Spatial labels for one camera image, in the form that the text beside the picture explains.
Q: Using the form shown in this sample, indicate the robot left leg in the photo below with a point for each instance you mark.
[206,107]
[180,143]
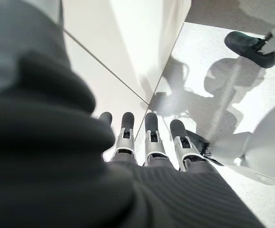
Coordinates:
[265,137]

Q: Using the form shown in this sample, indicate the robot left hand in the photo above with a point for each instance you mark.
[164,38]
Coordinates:
[44,142]

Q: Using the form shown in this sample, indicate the black robot right foot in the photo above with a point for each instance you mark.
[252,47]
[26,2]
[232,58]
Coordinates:
[241,42]

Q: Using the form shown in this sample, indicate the white cabinet door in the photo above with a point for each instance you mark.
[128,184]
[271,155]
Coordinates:
[99,78]
[127,35]

